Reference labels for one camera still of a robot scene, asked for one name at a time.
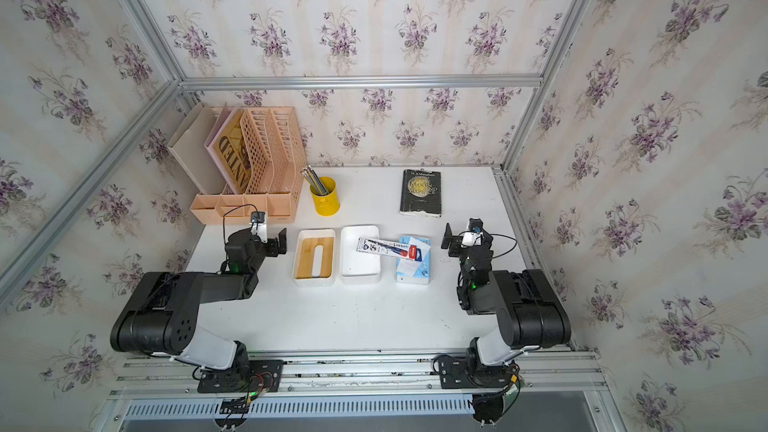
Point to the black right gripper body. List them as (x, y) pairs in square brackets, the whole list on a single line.
[(459, 240)]

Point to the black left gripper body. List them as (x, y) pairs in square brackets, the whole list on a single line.
[(274, 243)]

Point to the white bamboo tissue box lid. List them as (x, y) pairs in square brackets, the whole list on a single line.
[(315, 258)]

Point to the blue tissue paper pack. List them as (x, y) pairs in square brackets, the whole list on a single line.
[(415, 272)]

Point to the toothpaste tube box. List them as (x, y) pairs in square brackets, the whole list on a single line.
[(415, 251)]

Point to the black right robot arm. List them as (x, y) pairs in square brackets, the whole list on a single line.
[(527, 310)]

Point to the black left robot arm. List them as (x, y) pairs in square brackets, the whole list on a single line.
[(161, 315)]

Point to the white tissue box base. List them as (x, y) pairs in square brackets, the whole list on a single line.
[(358, 268)]

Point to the yellow pen cup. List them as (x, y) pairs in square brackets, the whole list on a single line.
[(328, 204)]

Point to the pink desk file organizer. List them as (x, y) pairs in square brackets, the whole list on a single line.
[(276, 153)]

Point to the brown book in organizer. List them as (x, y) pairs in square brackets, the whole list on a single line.
[(229, 148)]

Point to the beige folder in organizer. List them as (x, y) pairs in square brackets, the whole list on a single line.
[(187, 146)]

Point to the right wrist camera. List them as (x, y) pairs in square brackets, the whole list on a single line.
[(474, 233)]

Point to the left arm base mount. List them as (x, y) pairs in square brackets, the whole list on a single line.
[(257, 376)]

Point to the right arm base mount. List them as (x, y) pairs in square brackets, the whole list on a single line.
[(470, 373)]

